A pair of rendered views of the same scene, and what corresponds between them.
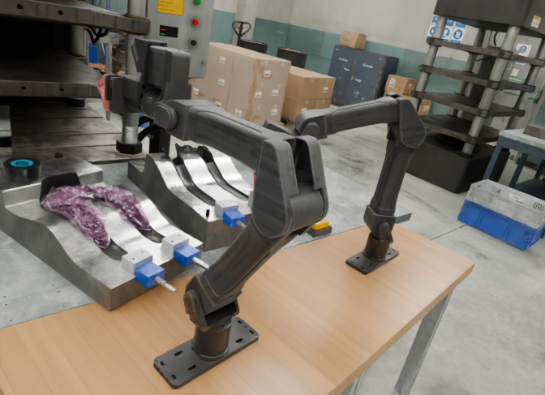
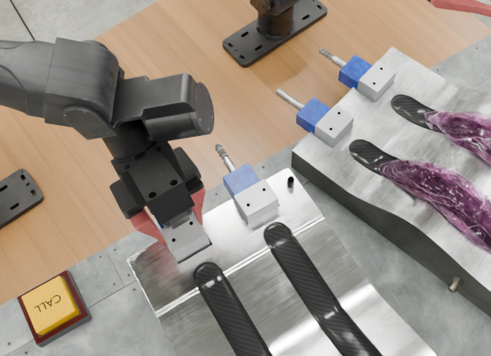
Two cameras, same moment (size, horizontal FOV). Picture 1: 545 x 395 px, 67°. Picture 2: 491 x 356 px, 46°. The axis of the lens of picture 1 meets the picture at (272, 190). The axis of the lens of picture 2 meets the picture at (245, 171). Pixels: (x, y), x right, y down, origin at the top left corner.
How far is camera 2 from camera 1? 1.32 m
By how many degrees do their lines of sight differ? 93
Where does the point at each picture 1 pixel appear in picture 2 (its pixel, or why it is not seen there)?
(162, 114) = not seen: outside the picture
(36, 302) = (467, 73)
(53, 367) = (411, 7)
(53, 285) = not seen: hidden behind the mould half
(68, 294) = not seen: hidden behind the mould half
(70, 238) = (475, 100)
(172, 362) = (310, 7)
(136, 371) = (340, 6)
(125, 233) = (411, 144)
